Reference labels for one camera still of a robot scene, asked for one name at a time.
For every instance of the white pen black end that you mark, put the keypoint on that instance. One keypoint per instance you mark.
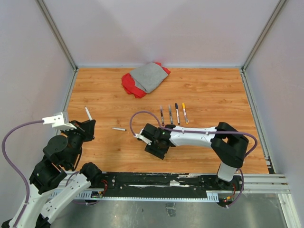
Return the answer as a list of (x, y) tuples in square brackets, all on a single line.
[(88, 113)]

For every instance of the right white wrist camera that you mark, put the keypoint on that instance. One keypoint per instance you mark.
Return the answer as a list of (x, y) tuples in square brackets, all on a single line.
[(142, 138)]

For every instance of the grey cable duct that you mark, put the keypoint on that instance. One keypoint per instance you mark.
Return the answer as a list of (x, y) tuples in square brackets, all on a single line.
[(145, 196)]

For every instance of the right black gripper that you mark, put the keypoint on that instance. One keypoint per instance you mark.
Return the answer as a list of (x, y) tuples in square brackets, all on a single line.
[(158, 153)]

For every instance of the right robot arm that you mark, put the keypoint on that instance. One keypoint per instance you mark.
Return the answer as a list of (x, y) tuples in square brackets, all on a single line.
[(227, 143)]

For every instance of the angled white pen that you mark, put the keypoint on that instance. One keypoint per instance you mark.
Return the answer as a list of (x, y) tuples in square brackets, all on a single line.
[(119, 129)]

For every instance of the white pen yellow end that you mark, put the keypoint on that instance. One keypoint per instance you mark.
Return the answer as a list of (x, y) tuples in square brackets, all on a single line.
[(186, 117)]

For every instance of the white marker blue tip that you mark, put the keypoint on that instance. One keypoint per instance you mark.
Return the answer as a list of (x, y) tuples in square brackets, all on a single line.
[(178, 116)]

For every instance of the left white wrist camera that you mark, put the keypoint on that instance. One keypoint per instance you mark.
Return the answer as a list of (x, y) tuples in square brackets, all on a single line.
[(59, 121)]

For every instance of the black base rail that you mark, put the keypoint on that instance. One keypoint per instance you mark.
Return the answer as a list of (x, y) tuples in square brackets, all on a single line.
[(119, 182)]

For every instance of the purple pen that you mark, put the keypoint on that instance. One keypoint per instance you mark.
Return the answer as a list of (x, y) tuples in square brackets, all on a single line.
[(162, 116)]

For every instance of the red cloth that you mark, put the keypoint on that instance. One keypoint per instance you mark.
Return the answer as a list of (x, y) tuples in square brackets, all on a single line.
[(129, 85)]

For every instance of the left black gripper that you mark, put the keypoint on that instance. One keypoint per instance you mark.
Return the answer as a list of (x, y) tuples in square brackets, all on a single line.
[(86, 128)]

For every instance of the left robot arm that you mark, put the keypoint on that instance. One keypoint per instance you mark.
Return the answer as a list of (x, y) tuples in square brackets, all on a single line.
[(61, 154)]

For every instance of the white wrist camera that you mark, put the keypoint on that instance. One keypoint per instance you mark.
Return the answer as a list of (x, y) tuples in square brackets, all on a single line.
[(59, 121), (142, 138)]

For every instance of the grey folded cloth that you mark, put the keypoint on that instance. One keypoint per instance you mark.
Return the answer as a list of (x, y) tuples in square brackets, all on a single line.
[(148, 77)]

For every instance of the aluminium frame rail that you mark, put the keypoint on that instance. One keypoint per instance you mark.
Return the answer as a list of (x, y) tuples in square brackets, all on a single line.
[(266, 183)]

